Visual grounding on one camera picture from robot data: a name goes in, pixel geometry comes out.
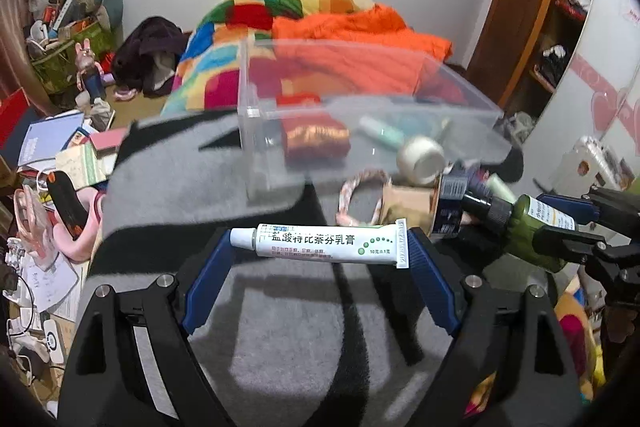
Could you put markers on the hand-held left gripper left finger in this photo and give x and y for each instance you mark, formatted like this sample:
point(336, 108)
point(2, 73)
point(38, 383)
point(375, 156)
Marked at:
point(206, 281)

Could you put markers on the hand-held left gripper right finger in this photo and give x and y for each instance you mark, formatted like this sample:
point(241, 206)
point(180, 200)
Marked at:
point(434, 282)

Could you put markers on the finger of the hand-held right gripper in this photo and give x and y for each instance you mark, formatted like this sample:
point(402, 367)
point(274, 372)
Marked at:
point(565, 243)
point(567, 208)

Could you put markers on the green bottle black cap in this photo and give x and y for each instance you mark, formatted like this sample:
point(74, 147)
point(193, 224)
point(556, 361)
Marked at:
point(530, 229)

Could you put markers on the small mint green bottle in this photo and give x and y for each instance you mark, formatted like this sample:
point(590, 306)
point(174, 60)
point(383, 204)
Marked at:
point(502, 188)

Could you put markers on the brown paper card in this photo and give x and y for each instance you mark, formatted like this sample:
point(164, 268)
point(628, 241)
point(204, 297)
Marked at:
point(407, 204)

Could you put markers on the white ointment tube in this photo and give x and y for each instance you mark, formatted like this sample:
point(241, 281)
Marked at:
point(320, 243)

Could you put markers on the white tape roll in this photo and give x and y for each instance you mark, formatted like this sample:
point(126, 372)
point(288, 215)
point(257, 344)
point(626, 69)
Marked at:
point(420, 159)

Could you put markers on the clear plastic storage box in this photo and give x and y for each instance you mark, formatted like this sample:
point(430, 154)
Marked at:
point(265, 147)

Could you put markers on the white patterned bag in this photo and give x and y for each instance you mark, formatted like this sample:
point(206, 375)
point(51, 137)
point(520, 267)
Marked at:
point(595, 167)

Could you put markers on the grey black blanket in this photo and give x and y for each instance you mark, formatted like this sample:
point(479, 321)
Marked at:
point(280, 307)

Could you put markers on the dark blue box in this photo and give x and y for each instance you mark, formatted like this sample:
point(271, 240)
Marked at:
point(450, 202)

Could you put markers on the pink slipper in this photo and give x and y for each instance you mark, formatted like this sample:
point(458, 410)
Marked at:
point(80, 247)

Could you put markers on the black orange insole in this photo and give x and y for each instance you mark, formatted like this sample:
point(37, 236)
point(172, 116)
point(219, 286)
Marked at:
point(70, 204)

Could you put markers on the loose white papers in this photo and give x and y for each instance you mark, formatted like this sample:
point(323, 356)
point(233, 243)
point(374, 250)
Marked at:
point(47, 282)

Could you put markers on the white wardrobe door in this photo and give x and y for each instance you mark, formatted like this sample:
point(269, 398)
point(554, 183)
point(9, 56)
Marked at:
point(615, 57)

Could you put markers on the white teal tube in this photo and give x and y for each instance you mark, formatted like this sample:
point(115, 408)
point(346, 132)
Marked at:
point(382, 131)

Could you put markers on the white power strip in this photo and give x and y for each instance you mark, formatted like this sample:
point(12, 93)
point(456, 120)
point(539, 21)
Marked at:
point(50, 339)

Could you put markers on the green printed book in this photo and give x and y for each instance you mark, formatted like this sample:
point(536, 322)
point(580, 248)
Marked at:
point(82, 164)

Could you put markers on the red gold packet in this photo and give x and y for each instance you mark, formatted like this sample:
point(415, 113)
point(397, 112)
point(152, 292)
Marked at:
point(315, 132)

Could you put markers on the wardrobe shelf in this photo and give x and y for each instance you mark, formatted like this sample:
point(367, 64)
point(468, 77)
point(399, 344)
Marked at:
point(565, 17)

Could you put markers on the blue notebook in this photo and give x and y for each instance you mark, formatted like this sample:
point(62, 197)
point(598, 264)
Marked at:
point(50, 137)

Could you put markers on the dark purple clothing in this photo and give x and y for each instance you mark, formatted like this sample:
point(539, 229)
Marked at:
point(145, 52)

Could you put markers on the pink bunny figure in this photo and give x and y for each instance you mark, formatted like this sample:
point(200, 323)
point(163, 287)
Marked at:
point(89, 67)

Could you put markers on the red box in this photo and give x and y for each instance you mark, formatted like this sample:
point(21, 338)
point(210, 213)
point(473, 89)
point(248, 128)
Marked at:
point(17, 117)

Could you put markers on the orange puffer jacket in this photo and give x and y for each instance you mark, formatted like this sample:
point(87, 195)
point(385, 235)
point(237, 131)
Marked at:
point(350, 37)

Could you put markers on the green storage box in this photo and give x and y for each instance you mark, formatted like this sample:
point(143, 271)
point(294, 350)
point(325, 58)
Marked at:
point(60, 67)

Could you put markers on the colourful patchwork blanket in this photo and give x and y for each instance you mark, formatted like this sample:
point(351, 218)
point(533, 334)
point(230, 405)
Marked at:
point(235, 17)

